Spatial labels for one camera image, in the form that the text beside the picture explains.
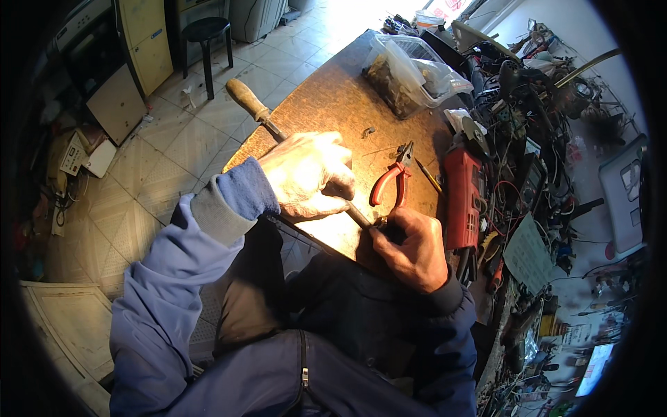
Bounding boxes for flat screen monitor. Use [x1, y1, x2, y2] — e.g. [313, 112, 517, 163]
[575, 342, 616, 398]

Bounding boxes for black multimeter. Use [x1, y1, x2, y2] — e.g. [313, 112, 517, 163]
[515, 153, 549, 210]

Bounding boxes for white plastic bucket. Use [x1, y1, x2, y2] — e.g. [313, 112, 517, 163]
[415, 10, 445, 35]

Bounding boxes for person's body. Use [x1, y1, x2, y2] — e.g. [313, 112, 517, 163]
[109, 292, 478, 417]

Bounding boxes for heap of cables and tools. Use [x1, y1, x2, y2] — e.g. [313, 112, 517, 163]
[383, 13, 649, 417]

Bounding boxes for red handled pliers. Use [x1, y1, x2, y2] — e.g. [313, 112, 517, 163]
[369, 141, 415, 209]

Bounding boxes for grey printed card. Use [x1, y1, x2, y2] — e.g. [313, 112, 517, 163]
[502, 213, 554, 296]

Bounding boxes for white electronic device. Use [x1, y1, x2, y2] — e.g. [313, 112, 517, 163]
[59, 131, 118, 179]

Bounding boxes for clear plastic box of parts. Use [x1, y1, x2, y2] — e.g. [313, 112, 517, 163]
[362, 34, 474, 121]

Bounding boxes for red handled screwdriver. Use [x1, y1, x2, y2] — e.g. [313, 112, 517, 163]
[486, 257, 505, 296]

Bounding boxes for yellow tipped thin screwdriver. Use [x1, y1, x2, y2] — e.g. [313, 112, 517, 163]
[414, 158, 444, 195]

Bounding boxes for wooden handled metal file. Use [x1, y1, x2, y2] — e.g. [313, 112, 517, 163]
[225, 78, 377, 230]

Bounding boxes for person's legs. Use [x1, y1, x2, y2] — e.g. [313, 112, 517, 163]
[216, 218, 436, 381]

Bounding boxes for black oven appliance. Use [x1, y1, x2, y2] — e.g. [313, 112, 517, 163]
[51, 0, 150, 147]

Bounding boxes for heap of floor junk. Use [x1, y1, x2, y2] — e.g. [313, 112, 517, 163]
[15, 125, 74, 279]

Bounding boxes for black round stool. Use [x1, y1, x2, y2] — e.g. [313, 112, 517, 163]
[180, 17, 235, 101]

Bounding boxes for red angle grinder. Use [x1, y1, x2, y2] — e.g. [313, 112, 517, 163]
[443, 117, 492, 252]

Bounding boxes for white panelled door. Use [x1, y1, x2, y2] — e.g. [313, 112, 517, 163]
[20, 280, 116, 417]

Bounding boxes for person's left hand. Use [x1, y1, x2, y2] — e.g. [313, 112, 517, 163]
[259, 130, 357, 220]

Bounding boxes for person's right hand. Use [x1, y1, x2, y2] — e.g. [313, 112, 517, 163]
[370, 207, 450, 295]

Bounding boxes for yellow cabinet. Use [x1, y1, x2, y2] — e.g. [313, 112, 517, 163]
[115, 0, 175, 98]

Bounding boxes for grey washing machine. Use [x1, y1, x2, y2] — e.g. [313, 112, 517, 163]
[228, 0, 289, 43]

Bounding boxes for olive curved pipe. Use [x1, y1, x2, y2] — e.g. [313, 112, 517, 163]
[554, 48, 622, 88]

